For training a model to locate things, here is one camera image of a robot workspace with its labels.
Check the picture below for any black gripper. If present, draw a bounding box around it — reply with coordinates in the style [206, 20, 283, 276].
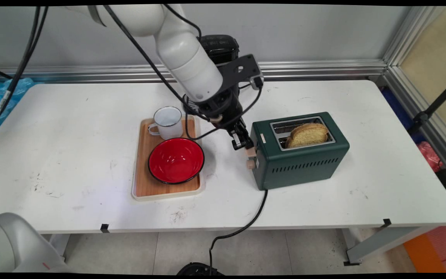
[196, 86, 255, 151]

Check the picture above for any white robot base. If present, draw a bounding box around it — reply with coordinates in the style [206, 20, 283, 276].
[0, 212, 72, 273]

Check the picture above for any toast bread slice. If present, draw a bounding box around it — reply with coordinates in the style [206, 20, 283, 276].
[285, 122, 329, 149]

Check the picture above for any dark green toaster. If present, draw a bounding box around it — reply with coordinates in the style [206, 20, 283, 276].
[251, 112, 350, 191]

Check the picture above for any red bowl black rim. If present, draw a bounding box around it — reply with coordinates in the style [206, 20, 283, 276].
[148, 137, 206, 185]

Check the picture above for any white enamel mug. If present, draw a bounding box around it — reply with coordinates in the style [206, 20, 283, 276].
[148, 106, 184, 140]

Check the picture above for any black pod coffee machine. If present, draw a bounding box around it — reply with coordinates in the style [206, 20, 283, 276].
[183, 34, 240, 115]

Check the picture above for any wooden tray white rim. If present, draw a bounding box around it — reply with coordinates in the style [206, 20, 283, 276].
[131, 114, 206, 201]

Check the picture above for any black round floor object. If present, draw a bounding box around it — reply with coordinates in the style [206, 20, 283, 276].
[177, 262, 223, 276]

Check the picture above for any blue plastic sheet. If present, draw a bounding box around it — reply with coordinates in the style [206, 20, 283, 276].
[382, 87, 417, 132]

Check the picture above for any grey angled table leg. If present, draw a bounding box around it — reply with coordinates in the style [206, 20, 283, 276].
[341, 226, 436, 266]

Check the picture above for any red plastic bag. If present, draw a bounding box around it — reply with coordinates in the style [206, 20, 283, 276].
[418, 141, 444, 173]

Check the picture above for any black tripod stand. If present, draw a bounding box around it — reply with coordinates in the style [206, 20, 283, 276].
[407, 74, 446, 136]

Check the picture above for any grey straight table leg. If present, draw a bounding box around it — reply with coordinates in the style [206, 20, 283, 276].
[47, 234, 70, 258]

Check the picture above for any blue bubble wrap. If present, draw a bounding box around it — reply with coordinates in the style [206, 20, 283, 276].
[0, 77, 34, 140]

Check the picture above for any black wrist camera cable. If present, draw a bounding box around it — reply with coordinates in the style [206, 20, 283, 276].
[103, 5, 264, 141]

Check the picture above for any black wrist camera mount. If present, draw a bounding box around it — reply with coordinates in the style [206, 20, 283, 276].
[217, 54, 264, 91]

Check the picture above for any black toaster power cable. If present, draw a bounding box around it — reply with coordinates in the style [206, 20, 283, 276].
[208, 189, 269, 272]

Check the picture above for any long aluminium frame rail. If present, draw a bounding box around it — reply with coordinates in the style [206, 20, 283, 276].
[0, 59, 387, 83]

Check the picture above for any aluminium frame corner post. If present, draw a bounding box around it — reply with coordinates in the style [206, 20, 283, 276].
[382, 6, 446, 179]

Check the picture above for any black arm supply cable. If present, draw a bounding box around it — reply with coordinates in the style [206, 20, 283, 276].
[0, 6, 49, 136]

